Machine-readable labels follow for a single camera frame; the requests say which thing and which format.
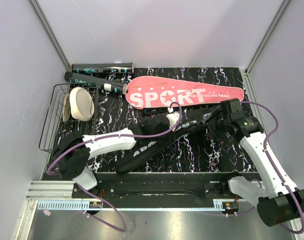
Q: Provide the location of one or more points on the black wire basket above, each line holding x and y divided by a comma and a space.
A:
54, 128

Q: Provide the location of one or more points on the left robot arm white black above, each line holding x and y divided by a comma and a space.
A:
72, 154

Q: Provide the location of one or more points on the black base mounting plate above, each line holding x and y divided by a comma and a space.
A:
112, 190

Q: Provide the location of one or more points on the black teal shuttlecock tube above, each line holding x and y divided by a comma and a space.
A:
102, 68

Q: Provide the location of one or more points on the black racket bag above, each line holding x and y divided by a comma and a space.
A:
147, 148

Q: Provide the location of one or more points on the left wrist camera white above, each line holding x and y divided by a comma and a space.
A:
173, 117

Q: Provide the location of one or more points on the pink racket cover bag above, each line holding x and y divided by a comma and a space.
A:
151, 92

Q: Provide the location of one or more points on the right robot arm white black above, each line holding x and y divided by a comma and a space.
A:
280, 200

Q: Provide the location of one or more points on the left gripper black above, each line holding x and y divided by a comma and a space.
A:
168, 127

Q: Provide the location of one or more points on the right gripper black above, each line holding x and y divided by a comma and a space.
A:
213, 132

